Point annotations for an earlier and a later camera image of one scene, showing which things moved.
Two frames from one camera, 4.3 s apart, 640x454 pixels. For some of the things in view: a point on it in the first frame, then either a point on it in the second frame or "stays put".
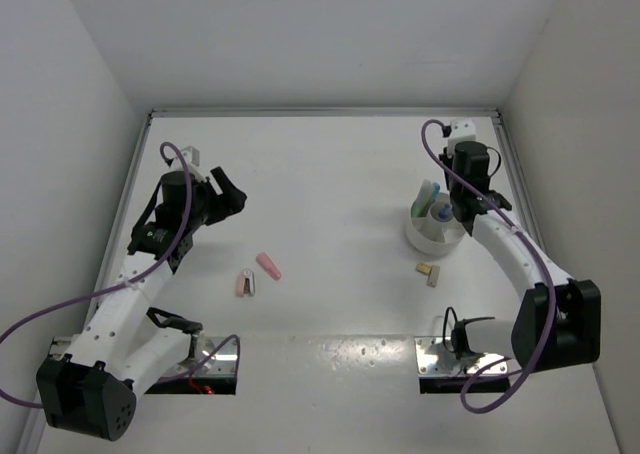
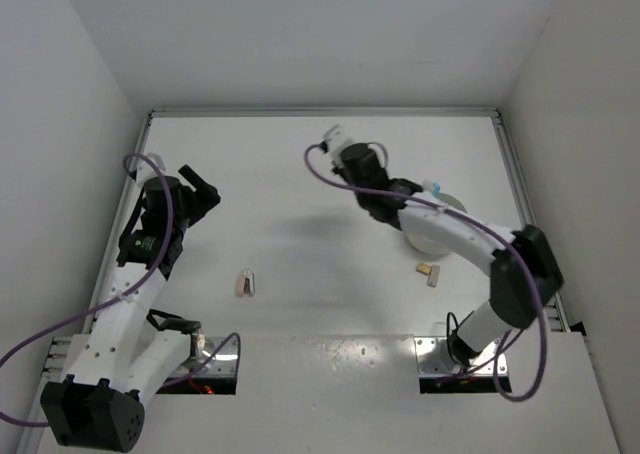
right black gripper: x=446 y=156 → x=338 y=171
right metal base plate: x=434 y=359 stays put
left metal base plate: x=222 y=363 stays put
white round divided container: x=429 y=234 stays put
